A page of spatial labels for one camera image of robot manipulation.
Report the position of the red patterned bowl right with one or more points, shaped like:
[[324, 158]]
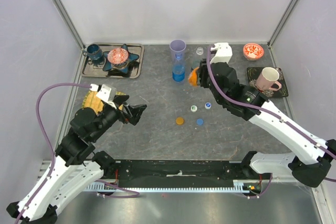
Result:
[[253, 51]]

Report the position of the blue label water bottle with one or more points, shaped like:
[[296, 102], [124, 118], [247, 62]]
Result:
[[178, 69]]

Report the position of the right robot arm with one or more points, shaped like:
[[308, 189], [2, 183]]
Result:
[[310, 157]]

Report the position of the blue white bottle cap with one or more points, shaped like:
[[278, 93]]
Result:
[[208, 105]]

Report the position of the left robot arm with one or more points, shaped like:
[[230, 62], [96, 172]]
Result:
[[67, 176]]

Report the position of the red patterned bowl left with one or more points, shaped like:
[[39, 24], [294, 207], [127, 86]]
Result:
[[118, 56]]

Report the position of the red patterned bowl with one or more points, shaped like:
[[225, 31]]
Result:
[[118, 56], [253, 51]]

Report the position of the white green bottle cap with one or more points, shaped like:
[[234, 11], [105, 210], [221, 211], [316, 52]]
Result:
[[193, 108]]

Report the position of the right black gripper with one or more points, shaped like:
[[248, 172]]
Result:
[[203, 73]]

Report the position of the metal tray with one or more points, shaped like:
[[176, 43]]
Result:
[[93, 68]]

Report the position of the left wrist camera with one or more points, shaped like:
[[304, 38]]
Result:
[[105, 93]]

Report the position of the yellow bamboo mat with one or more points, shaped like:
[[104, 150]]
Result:
[[93, 102]]

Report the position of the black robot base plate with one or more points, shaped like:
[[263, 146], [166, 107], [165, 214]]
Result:
[[174, 173]]

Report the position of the slotted cable duct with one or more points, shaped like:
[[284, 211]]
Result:
[[237, 187]]

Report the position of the pink white mug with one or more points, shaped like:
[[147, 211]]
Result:
[[268, 80]]

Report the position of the dark floral square plate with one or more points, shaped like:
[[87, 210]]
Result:
[[254, 72]]

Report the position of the orange juice bottle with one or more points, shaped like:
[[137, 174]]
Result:
[[193, 77]]

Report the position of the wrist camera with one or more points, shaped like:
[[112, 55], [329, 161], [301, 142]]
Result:
[[223, 52], [105, 93]]

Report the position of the dark blue mug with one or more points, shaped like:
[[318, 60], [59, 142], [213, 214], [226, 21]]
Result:
[[93, 51]]

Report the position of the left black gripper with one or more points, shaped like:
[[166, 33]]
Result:
[[135, 112]]

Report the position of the orange bottle cap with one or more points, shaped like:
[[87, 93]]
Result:
[[179, 121]]

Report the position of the purple plastic cup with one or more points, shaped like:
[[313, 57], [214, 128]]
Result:
[[177, 47]]

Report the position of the blue star-shaped dish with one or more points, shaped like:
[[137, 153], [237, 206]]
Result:
[[124, 68]]

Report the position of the green label water bottle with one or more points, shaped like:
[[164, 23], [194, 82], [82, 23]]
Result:
[[198, 56]]

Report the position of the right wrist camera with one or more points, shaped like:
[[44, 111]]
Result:
[[223, 52]]

